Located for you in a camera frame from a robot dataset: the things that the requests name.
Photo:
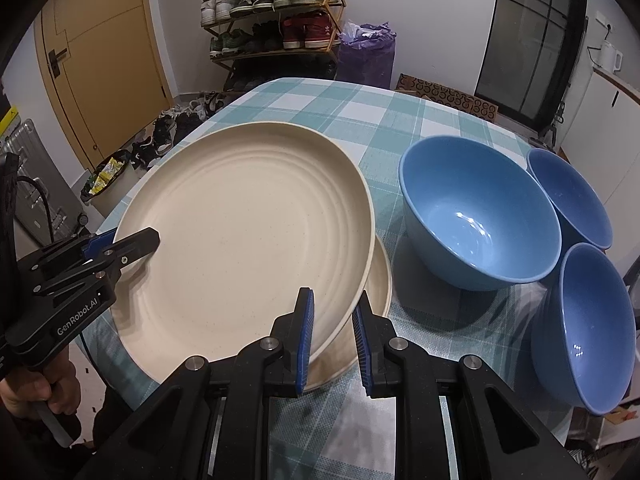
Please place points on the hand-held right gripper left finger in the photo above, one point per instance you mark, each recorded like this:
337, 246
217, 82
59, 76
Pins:
305, 345

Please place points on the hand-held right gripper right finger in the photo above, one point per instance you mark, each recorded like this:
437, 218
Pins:
362, 350

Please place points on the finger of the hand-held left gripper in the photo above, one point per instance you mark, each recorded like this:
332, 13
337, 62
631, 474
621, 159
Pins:
147, 239
92, 246

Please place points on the beige plate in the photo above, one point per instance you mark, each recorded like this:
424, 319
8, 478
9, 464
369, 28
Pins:
240, 240
382, 285

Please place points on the light blue bowl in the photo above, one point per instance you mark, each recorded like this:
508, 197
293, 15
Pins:
475, 230

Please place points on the person's left hand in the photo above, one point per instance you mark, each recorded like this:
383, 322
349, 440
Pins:
25, 390

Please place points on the trash bin with yellow packets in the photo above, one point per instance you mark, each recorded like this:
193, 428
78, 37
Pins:
107, 175

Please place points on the pile of dark shoes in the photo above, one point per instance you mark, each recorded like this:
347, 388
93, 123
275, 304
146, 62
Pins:
165, 135

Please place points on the silver ribbed suitcase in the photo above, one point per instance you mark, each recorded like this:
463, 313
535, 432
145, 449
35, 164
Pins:
30, 160

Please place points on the stack of printed boxes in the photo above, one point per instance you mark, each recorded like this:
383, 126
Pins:
6, 120

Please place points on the wooden door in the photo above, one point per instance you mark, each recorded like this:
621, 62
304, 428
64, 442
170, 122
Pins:
100, 60

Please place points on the teal checked tablecloth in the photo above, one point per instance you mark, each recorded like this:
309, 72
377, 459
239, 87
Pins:
350, 110

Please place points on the wooden shoe rack with shoes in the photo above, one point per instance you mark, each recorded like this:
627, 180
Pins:
305, 30

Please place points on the patterned doormat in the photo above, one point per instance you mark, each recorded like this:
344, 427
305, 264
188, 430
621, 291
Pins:
450, 97

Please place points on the purple plastic bag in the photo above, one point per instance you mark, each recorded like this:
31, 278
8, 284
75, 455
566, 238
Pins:
365, 60

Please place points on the grey stick vacuum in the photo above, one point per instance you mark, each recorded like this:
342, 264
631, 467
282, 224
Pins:
552, 132

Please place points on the white base cabinet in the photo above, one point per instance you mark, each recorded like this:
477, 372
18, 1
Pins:
600, 125

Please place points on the black framed glass door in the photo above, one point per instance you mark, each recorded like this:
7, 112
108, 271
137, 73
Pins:
525, 35

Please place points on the white electric kettle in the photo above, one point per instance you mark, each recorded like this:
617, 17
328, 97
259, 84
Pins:
609, 55

